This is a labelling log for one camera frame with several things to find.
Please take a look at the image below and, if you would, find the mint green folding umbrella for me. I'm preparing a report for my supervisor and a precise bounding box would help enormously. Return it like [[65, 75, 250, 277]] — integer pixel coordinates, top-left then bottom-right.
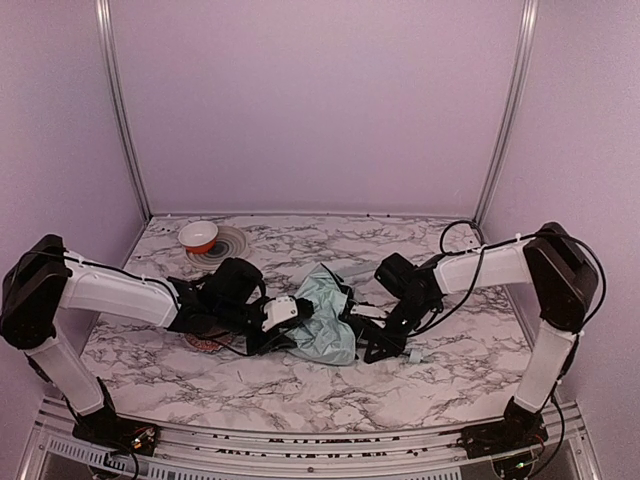
[[284, 263, 436, 367]]

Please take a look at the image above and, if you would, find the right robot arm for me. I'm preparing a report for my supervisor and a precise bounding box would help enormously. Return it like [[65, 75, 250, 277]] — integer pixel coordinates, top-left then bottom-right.
[[342, 222, 606, 459]]

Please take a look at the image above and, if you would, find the orange white bowl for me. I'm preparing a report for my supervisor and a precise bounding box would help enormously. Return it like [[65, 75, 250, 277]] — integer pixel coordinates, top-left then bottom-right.
[[178, 220, 219, 254]]

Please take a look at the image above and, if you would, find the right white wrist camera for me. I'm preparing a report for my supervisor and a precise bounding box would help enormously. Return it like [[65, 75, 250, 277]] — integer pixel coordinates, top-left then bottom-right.
[[347, 304, 388, 329]]

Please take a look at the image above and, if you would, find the red patterned bowl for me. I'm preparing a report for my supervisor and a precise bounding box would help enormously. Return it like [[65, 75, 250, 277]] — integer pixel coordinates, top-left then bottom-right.
[[184, 335, 228, 353]]

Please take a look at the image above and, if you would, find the left aluminium frame post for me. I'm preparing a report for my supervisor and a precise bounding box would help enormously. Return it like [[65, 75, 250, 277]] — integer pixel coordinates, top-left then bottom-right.
[[95, 0, 152, 224]]

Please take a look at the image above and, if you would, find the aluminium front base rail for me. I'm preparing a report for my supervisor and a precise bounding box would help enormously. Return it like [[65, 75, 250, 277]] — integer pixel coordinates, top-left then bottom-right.
[[16, 397, 602, 479]]

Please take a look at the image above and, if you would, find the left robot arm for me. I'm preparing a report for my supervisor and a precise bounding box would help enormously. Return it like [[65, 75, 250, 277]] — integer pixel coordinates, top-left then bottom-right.
[[1, 234, 314, 456]]

